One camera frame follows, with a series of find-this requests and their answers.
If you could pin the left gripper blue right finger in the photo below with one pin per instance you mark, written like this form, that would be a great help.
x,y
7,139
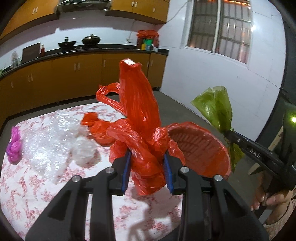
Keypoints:
x,y
211,208

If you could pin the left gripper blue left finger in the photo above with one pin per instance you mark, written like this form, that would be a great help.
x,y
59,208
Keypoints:
x,y
64,218

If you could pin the large clear bubble wrap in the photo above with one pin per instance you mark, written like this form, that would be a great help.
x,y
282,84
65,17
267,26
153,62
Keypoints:
x,y
62,140

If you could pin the purple plastic bag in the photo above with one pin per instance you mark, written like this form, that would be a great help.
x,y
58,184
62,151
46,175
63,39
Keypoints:
x,y
14,148

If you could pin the olive green plastic bag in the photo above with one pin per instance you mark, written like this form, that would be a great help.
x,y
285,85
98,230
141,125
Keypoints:
x,y
215,106

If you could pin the orange red bag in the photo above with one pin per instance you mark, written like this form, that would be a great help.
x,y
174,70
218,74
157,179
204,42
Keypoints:
x,y
97,127

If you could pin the tall red plastic bag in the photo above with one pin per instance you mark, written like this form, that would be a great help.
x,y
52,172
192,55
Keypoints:
x,y
140,130

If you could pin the wooden lower kitchen cabinets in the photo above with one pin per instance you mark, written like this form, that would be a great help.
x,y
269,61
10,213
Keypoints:
x,y
64,77

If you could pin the wooden kitchen cabinets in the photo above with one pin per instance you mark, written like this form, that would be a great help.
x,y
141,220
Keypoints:
x,y
33,13
64,77

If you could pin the wooden upper kitchen cabinets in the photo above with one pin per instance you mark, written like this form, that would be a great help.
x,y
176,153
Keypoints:
x,y
33,13

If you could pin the person right hand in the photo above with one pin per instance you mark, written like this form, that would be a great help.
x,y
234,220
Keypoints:
x,y
278,203

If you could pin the red plastic laundry basket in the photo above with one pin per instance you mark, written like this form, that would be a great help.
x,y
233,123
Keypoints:
x,y
201,150

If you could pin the barred window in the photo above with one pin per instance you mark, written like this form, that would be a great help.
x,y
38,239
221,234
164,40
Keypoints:
x,y
222,27

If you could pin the black countertop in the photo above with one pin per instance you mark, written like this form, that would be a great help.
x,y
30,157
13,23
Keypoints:
x,y
81,49

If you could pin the clear glass jar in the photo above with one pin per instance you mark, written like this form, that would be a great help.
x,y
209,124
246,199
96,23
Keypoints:
x,y
15,60

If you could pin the dark wooden cutting board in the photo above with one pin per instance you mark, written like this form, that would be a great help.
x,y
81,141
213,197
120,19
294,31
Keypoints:
x,y
31,52

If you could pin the black wok with ladle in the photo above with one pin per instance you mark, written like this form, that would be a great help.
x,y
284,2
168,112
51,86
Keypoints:
x,y
67,45

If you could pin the green container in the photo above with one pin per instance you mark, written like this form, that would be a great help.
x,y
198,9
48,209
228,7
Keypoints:
x,y
148,43

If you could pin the black wok with lid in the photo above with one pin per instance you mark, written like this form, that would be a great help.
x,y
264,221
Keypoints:
x,y
91,40

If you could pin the red bag on counter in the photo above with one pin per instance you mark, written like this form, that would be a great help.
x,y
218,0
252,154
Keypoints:
x,y
147,34

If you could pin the steel range hood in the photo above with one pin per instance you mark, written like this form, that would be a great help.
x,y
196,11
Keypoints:
x,y
76,5

